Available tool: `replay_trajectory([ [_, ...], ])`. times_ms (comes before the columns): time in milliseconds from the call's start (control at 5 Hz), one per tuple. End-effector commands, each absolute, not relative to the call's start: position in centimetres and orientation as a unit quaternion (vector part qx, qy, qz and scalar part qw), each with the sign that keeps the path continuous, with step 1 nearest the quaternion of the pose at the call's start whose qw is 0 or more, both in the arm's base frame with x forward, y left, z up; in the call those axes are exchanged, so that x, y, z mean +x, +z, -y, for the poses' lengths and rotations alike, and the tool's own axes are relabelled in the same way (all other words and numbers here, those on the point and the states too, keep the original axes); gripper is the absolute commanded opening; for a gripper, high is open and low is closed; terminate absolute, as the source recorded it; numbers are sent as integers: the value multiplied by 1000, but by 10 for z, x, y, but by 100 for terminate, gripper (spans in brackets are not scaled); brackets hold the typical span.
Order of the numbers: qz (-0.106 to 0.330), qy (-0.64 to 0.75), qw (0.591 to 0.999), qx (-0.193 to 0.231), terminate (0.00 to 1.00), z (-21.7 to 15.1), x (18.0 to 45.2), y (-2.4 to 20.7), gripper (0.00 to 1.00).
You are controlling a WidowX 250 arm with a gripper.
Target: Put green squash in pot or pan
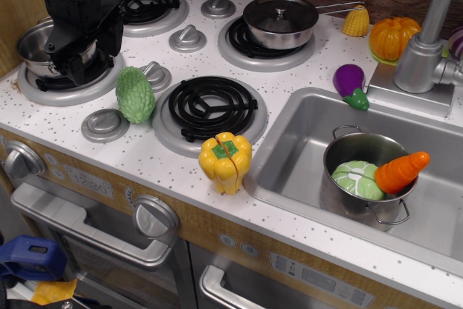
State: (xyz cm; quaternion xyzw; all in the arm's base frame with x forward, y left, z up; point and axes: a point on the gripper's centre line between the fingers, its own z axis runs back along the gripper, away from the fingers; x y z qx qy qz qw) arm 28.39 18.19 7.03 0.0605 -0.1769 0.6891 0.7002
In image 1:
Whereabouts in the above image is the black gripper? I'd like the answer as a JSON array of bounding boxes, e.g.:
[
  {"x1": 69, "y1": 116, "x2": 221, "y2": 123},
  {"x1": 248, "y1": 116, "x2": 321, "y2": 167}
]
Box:
[{"x1": 44, "y1": 0, "x2": 123, "y2": 85}]

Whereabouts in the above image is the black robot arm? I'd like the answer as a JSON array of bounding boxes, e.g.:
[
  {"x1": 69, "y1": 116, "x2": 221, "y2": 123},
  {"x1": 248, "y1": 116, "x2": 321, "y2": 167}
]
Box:
[{"x1": 44, "y1": 0, "x2": 124, "y2": 86}]

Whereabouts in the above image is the steel pot on left burner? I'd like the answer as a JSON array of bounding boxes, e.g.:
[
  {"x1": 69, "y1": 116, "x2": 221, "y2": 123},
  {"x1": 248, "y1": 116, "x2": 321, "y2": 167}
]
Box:
[{"x1": 17, "y1": 17, "x2": 111, "y2": 79}]

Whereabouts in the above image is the green bumpy toy squash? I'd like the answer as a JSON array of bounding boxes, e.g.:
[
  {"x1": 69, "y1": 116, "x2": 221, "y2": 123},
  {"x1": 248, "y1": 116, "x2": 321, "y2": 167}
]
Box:
[{"x1": 116, "y1": 67, "x2": 156, "y2": 124}]

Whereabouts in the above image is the grey stove knob near squash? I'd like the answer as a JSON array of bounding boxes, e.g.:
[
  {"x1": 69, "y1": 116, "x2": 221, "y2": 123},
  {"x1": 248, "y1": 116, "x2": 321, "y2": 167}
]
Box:
[{"x1": 140, "y1": 62, "x2": 172, "y2": 93}]

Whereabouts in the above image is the steel frying pan with lid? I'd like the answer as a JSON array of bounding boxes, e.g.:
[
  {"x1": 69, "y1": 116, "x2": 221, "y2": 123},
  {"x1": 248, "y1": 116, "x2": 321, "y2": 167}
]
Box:
[{"x1": 243, "y1": 0, "x2": 365, "y2": 50}]

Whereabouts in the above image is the steel pot in sink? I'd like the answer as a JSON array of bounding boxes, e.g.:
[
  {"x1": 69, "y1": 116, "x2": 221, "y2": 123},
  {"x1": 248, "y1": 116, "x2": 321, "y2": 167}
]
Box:
[{"x1": 320, "y1": 131, "x2": 418, "y2": 231}]

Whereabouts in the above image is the black front left burner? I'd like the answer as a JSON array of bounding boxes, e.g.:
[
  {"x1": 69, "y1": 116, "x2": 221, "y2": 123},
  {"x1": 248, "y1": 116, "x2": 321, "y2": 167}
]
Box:
[{"x1": 17, "y1": 52, "x2": 126, "y2": 108}]

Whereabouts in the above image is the black burner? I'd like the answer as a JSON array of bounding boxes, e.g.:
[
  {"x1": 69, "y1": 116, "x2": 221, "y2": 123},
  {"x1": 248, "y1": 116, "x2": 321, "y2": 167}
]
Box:
[
  {"x1": 17, "y1": 52, "x2": 126, "y2": 108},
  {"x1": 122, "y1": 0, "x2": 189, "y2": 38},
  {"x1": 218, "y1": 16, "x2": 315, "y2": 72},
  {"x1": 151, "y1": 76, "x2": 268, "y2": 158}
]

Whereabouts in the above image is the grey stove knob front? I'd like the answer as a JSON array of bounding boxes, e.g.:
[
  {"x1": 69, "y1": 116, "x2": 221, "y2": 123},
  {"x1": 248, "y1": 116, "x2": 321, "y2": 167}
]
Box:
[{"x1": 81, "y1": 109, "x2": 129, "y2": 143}]

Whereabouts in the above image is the black back left burner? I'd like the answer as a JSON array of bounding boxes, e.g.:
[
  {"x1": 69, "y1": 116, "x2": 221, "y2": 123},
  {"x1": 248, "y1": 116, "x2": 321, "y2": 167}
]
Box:
[{"x1": 122, "y1": 0, "x2": 189, "y2": 38}]

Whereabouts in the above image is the silver oven dial left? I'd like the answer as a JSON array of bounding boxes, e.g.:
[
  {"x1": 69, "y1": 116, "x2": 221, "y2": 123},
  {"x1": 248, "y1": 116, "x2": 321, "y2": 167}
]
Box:
[{"x1": 4, "y1": 140, "x2": 47, "y2": 179}]

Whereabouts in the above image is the silver oven dial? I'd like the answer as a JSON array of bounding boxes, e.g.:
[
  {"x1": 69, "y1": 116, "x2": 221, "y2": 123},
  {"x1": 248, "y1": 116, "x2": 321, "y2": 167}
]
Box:
[
  {"x1": 132, "y1": 195, "x2": 179, "y2": 239},
  {"x1": 4, "y1": 140, "x2": 47, "y2": 179}
]

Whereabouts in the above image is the grey stove knob middle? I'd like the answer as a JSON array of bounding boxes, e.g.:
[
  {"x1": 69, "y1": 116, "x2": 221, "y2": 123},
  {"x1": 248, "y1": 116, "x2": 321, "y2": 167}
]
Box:
[{"x1": 169, "y1": 25, "x2": 207, "y2": 53}]

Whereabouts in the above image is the black front right burner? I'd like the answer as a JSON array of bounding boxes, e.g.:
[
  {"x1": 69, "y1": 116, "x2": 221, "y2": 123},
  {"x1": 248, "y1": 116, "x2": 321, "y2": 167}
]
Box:
[{"x1": 151, "y1": 76, "x2": 268, "y2": 158}]

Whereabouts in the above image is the grey stove knob back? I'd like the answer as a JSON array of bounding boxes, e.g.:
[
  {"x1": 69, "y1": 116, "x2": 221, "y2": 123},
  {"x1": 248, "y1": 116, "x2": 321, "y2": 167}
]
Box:
[{"x1": 200, "y1": 0, "x2": 236, "y2": 20}]

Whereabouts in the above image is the black back right burner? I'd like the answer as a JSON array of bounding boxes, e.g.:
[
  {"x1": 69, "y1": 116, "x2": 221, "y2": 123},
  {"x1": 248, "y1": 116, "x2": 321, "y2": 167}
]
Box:
[{"x1": 218, "y1": 16, "x2": 315, "y2": 72}]

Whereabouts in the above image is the silver oven dial right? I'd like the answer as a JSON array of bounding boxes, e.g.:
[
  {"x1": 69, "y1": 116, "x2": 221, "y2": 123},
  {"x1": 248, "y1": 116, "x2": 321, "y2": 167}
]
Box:
[{"x1": 132, "y1": 195, "x2": 179, "y2": 239}]

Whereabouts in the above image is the yellow toy bell pepper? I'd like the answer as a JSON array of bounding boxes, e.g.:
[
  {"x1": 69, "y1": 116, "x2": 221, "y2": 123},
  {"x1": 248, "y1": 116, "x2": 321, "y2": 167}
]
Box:
[{"x1": 198, "y1": 132, "x2": 252, "y2": 195}]

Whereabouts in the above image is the blue clamp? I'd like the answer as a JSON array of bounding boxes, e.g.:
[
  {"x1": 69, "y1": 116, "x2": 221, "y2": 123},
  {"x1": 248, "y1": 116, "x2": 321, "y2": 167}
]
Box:
[{"x1": 1, "y1": 235, "x2": 67, "y2": 281}]

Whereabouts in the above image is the yellow cloth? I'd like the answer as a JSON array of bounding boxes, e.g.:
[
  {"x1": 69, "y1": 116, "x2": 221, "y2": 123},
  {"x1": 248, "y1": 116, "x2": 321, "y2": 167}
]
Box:
[{"x1": 31, "y1": 279, "x2": 77, "y2": 305}]

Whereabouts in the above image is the silver toy sink basin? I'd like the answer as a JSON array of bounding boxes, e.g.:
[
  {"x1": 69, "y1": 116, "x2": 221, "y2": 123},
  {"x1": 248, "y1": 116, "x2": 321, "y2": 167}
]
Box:
[{"x1": 245, "y1": 88, "x2": 462, "y2": 276}]

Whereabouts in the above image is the purple toy eggplant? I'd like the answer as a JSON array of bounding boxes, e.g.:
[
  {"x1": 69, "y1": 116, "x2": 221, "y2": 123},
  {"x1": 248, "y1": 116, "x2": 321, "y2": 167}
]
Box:
[{"x1": 333, "y1": 64, "x2": 370, "y2": 111}]

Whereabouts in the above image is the yellow toy corn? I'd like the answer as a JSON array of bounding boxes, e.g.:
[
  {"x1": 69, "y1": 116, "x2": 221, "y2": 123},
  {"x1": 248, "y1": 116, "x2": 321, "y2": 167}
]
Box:
[{"x1": 342, "y1": 4, "x2": 370, "y2": 37}]

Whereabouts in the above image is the green toy cabbage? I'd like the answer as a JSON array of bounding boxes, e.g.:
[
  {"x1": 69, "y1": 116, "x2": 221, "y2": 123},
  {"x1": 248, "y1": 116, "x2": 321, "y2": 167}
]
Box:
[{"x1": 331, "y1": 161, "x2": 385, "y2": 200}]

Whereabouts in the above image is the orange toy pumpkin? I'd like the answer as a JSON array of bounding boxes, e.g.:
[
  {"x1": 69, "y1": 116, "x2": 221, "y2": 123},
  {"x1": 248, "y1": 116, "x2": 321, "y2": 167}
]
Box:
[{"x1": 369, "y1": 17, "x2": 422, "y2": 62}]

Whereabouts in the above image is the orange toy carrot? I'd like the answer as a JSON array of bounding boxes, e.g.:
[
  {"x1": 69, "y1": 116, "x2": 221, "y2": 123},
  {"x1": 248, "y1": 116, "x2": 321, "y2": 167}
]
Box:
[{"x1": 374, "y1": 151, "x2": 430, "y2": 195}]

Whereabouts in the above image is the silver toy faucet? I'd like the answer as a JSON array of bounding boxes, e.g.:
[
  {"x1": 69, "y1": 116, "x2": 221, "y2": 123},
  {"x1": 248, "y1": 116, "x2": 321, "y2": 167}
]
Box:
[{"x1": 366, "y1": 0, "x2": 463, "y2": 119}]

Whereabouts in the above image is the purple toy onion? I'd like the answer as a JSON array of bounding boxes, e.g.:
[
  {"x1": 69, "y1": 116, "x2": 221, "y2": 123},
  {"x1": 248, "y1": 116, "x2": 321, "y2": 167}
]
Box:
[{"x1": 448, "y1": 26, "x2": 463, "y2": 59}]

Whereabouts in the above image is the silver oven door handle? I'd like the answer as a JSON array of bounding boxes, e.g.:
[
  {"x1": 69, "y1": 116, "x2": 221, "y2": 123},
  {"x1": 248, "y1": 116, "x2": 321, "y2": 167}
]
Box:
[{"x1": 12, "y1": 183, "x2": 171, "y2": 271}]

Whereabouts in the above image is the silver dishwasher door handle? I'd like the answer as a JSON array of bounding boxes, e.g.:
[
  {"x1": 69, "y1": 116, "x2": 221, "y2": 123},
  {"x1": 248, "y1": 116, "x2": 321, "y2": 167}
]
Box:
[{"x1": 199, "y1": 265, "x2": 264, "y2": 309}]

